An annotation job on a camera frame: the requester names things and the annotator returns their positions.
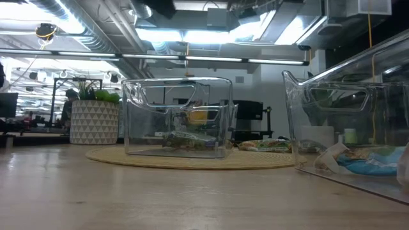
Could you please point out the light blue granola bar wrapper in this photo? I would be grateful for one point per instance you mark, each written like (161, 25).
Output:
(364, 164)

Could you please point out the clear plastic bin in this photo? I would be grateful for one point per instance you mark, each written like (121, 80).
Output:
(289, 111)
(128, 127)

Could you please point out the dark plant in white pot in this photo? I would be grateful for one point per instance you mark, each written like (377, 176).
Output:
(319, 135)

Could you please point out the round woven straw placemat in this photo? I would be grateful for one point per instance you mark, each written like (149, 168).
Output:
(191, 163)

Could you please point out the black metal rack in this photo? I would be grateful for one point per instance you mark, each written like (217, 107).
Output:
(54, 96)

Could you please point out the black aluminium table frame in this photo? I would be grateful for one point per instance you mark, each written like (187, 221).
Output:
(38, 140)

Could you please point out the long LED light bar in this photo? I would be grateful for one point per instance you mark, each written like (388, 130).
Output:
(150, 56)

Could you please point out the pale granola bar wrapper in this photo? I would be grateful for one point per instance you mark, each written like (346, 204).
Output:
(311, 147)

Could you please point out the pale green cup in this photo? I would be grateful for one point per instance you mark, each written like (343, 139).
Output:
(350, 136)

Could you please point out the dark blue granola bar wrapper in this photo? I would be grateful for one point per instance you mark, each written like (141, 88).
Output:
(188, 140)

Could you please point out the succulent in white patterned pot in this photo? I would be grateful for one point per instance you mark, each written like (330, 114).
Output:
(94, 123)

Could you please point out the black monitor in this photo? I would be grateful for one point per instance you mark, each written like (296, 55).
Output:
(8, 105)

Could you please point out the black printer on stand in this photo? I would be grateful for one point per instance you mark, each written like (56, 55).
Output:
(252, 110)

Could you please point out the person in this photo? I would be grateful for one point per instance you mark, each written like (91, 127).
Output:
(67, 110)

